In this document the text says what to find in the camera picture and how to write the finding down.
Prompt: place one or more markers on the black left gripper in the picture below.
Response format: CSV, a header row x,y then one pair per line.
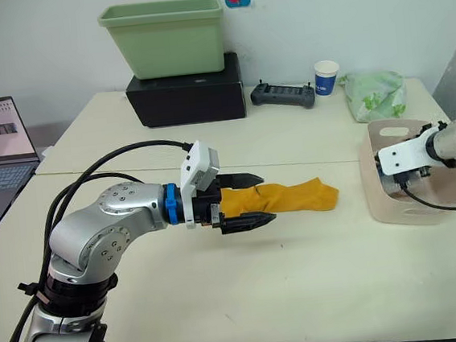
x,y
209,206

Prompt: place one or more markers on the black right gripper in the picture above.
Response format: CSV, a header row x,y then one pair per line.
x,y
408,176

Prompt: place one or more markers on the yellow sock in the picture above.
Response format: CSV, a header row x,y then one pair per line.
x,y
283,198

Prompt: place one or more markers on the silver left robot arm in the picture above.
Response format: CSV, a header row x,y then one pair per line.
x,y
96,228

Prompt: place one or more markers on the beige plastic basket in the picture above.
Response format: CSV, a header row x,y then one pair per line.
x,y
419,185

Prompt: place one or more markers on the green white plastic bag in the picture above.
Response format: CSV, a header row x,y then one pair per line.
x,y
376,96

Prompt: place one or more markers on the dark grey remote controller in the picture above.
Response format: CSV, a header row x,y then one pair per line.
x,y
282,94

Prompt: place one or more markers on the black rectangular box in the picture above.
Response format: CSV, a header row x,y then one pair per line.
x,y
188,98

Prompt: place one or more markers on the blue white paper cup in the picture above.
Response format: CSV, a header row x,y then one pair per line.
x,y
326,78

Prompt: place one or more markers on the green plastic bin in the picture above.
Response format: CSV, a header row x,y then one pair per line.
x,y
167,39

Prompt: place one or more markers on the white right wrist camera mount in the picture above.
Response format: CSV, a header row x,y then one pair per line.
x,y
402,156

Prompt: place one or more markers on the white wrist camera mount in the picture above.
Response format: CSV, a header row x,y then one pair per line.
x,y
402,156
197,170

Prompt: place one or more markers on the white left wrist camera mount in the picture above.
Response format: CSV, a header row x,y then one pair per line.
x,y
197,170

